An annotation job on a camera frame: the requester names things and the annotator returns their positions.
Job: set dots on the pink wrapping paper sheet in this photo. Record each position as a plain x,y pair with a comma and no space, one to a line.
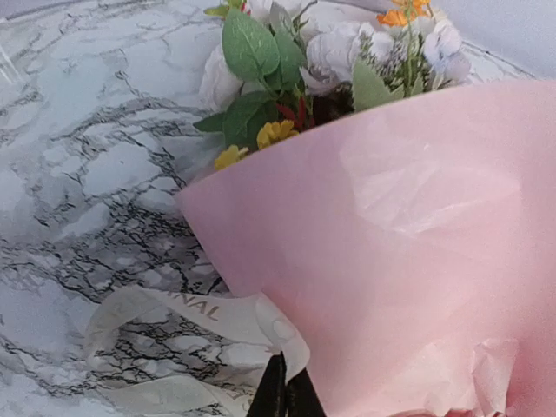
413,246

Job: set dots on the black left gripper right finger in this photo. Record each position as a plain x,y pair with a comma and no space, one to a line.
301,398

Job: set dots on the cream ribbon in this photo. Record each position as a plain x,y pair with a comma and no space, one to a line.
166,354

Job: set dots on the orange flower stem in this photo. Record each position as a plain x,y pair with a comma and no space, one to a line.
408,24

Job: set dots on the white flower bunch green leaves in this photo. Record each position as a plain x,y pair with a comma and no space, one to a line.
277,60

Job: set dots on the yellow small flower bunch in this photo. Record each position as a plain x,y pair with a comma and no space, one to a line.
238,147

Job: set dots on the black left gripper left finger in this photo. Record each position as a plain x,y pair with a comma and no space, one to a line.
270,396

